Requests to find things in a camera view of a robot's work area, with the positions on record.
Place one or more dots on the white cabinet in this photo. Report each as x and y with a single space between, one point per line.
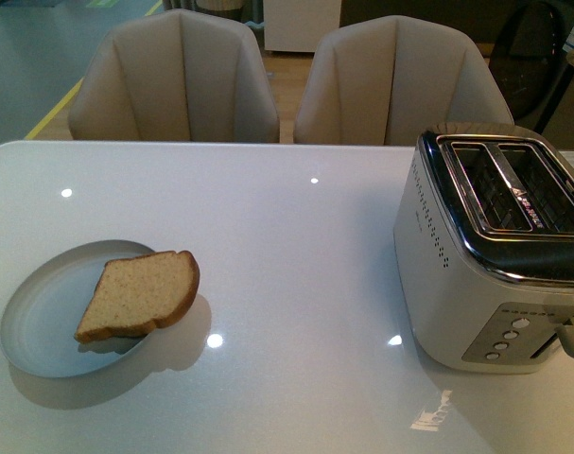
298 25

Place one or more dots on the dark washing machine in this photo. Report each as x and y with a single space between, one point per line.
528 61

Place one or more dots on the beige right chair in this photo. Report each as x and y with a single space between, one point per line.
384 81

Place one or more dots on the beige chair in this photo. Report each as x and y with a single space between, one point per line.
384 81
176 76

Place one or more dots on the brown bread slice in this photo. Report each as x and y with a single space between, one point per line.
135 296

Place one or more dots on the grey round plate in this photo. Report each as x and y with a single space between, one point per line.
39 322

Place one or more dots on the cream and chrome toaster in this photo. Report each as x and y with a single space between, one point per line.
484 242

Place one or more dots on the beige left chair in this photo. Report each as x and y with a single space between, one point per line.
176 76

